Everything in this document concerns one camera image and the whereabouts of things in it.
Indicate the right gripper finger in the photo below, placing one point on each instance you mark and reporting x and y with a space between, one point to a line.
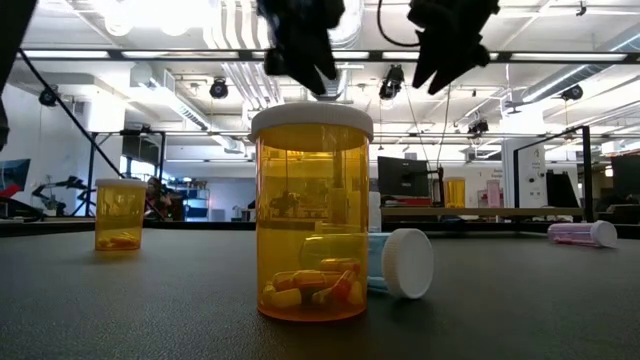
427 57
460 67

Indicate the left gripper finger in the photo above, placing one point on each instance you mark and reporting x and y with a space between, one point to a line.
310 70
331 62

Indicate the amber pill bottle white cap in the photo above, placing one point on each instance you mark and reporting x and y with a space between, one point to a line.
454 194
120 215
300 200

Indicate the pink pill bottle white cap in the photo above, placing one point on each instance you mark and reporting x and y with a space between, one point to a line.
493 195
585 234

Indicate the blue pill bottle white cap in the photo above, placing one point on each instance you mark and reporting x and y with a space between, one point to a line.
407 264

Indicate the wooden shelf board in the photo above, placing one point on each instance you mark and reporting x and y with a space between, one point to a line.
530 212

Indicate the black overhead crossbar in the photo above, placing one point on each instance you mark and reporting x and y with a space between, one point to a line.
375 55

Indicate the black computer monitor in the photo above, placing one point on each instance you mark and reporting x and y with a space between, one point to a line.
402 176
560 190
627 175

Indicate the blue storage shelves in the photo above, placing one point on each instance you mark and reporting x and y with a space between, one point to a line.
195 200

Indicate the person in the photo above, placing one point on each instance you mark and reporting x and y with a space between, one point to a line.
160 197

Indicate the black table mat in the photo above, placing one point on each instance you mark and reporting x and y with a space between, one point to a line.
150 310

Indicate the black monitor blue screen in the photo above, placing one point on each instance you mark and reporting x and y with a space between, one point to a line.
15 172

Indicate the black aluminium rig frame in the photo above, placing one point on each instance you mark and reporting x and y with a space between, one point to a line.
230 226

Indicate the black metal shelf frame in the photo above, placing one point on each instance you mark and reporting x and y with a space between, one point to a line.
586 190

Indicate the black metal frame stand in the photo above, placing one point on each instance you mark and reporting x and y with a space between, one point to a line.
92 155

